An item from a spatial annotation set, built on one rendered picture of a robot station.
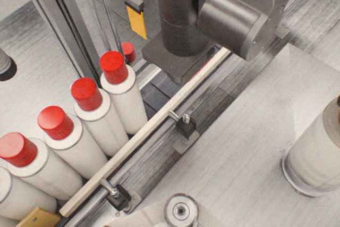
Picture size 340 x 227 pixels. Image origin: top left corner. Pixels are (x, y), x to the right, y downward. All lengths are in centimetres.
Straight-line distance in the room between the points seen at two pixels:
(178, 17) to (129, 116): 23
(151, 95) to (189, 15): 31
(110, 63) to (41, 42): 42
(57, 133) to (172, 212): 17
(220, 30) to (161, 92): 34
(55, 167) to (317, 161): 35
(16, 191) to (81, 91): 15
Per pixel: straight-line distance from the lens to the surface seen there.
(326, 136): 43
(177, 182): 57
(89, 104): 42
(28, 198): 50
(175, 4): 33
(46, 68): 79
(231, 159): 58
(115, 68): 42
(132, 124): 55
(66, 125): 42
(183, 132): 55
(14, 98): 77
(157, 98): 62
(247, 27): 29
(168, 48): 40
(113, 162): 55
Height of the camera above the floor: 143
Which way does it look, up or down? 62 degrees down
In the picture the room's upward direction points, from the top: 8 degrees counter-clockwise
